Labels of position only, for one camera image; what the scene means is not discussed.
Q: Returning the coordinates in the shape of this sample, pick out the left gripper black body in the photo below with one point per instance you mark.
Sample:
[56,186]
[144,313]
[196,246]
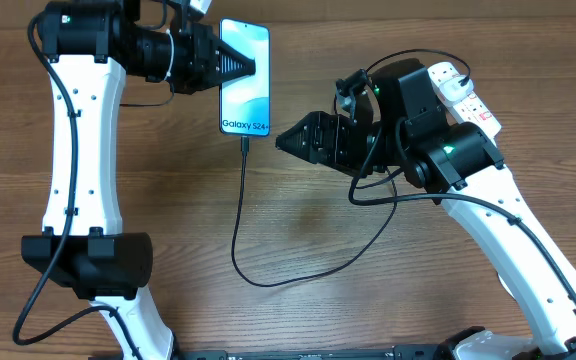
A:
[192,60]

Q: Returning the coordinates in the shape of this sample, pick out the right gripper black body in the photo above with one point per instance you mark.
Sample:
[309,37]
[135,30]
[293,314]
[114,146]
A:
[351,145]

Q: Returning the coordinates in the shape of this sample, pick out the Galaxy S24+ smartphone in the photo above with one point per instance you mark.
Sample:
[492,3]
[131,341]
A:
[245,102]

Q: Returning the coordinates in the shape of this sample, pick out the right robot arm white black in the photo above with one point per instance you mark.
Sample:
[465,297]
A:
[414,117]

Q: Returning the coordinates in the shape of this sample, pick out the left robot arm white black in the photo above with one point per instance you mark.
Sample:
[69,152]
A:
[89,49]

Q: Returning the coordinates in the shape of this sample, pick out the white charger plug adapter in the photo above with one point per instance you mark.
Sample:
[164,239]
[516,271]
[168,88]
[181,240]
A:
[456,89]

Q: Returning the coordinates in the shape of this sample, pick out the white power strip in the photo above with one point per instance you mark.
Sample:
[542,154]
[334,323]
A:
[471,108]

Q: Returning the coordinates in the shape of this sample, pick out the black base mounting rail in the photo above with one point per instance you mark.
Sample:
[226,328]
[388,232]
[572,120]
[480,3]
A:
[398,352]

